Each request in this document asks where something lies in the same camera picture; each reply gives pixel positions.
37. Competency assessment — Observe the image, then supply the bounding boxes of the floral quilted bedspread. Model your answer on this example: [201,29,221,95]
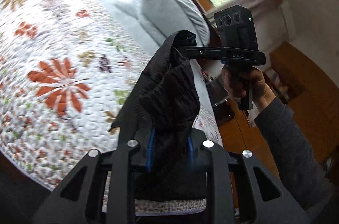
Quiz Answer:
[0,0,223,217]

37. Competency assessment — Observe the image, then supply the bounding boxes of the light blue pillow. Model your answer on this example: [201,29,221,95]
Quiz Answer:
[133,0,210,55]

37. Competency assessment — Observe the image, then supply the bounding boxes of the right dark sleeve forearm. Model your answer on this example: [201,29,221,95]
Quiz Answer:
[254,98,338,223]

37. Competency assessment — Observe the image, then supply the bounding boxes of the black pants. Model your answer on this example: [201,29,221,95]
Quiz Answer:
[112,30,207,202]

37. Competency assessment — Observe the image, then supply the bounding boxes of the right hand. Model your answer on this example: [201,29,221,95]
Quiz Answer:
[221,66,276,113]

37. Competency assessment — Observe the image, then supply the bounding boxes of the light blue bed sheet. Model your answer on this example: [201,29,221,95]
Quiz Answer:
[96,0,160,122]

